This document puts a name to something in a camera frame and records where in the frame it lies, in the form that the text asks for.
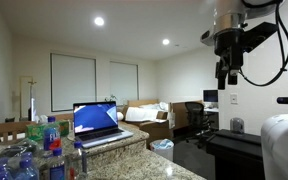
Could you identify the tall Fiji water bottle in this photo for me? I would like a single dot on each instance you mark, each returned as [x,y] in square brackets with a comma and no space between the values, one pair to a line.
[51,135]

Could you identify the small blue-cap water bottle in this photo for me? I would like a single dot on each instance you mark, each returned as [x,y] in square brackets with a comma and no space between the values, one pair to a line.
[57,165]

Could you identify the white window blind right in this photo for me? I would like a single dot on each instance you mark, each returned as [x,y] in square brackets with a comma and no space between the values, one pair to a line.
[123,82]

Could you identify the black cabinet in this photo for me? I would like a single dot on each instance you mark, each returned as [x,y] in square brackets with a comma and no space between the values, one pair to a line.
[237,156]

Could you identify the white window blind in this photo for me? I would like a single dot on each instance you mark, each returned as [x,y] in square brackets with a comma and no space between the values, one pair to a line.
[73,80]
[123,82]

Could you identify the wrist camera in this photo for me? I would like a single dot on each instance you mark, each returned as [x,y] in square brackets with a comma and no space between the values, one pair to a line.
[257,35]

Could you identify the glass jar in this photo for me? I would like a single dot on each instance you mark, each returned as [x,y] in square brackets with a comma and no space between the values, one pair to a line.
[237,125]

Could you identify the cardboard box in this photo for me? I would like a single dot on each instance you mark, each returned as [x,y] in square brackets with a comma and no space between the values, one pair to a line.
[159,123]

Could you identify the wall light switch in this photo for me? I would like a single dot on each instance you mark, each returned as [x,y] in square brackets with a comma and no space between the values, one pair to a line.
[234,98]

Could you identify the silver open laptop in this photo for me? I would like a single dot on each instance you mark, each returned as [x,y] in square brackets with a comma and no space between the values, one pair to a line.
[96,123]

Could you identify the white trash bin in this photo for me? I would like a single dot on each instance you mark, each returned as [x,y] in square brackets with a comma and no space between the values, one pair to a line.
[163,148]

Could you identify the plastic-wrapped water bottle pack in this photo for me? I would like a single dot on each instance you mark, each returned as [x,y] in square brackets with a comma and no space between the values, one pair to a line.
[21,149]

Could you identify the wooden chair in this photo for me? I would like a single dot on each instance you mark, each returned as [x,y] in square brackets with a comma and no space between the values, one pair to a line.
[11,131]

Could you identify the desktop monitor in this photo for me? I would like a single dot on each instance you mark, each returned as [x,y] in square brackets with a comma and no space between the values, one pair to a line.
[210,96]

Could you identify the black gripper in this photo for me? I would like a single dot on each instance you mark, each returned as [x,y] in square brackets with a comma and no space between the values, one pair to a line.
[228,47]

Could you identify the black office chair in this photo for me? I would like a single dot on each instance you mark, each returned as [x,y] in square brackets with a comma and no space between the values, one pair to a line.
[199,124]

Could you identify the small clear water bottle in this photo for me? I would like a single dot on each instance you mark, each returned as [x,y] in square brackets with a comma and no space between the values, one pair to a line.
[78,163]

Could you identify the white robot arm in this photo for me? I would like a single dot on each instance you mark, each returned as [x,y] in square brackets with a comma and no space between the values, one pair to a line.
[232,14]

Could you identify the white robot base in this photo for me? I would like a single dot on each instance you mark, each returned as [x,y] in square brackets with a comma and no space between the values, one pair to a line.
[274,142]

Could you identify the white window blind left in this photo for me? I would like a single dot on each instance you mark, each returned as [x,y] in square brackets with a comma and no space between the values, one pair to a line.
[73,80]

